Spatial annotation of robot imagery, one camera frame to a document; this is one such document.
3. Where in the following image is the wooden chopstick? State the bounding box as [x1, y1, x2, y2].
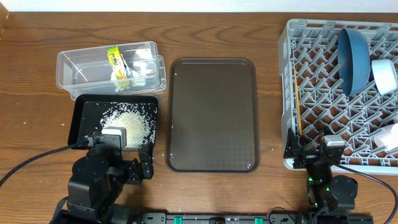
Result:
[294, 68, 302, 137]

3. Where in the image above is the white cup pink inside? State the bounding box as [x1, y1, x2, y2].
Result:
[374, 123, 398, 151]

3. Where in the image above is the blue plate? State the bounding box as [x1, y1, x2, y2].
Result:
[338, 29, 370, 96]

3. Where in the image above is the light blue rice bowl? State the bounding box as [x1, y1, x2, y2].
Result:
[371, 59, 397, 95]

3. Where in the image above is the green snack wrapper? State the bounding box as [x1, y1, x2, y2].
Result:
[107, 46, 132, 91]

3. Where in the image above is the white napkin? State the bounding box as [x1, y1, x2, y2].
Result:
[114, 54, 151, 92]

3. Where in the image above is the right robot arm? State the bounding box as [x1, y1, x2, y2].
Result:
[284, 128, 358, 223]

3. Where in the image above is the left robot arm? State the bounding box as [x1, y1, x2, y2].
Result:
[50, 134, 154, 223]

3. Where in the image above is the grey dishwasher rack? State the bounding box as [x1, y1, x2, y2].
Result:
[279, 19, 397, 175]

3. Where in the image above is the black waste tray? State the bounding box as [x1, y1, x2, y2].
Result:
[68, 95, 158, 151]

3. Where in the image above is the spilled white rice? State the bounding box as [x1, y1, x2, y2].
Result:
[77, 101, 157, 151]

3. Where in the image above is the brown serving tray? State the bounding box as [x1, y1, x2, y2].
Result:
[166, 58, 260, 174]

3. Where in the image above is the clear plastic bin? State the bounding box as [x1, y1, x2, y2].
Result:
[56, 41, 167, 99]

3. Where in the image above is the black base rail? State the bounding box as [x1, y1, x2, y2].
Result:
[136, 211, 374, 224]

